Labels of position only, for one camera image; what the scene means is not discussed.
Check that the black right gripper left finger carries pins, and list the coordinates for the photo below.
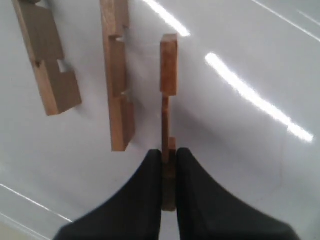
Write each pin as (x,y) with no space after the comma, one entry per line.
(133,213)

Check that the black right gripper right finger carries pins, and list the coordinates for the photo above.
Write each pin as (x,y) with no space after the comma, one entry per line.
(207,211)

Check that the white plastic tray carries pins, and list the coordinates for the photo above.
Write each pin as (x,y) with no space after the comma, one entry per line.
(247,106)

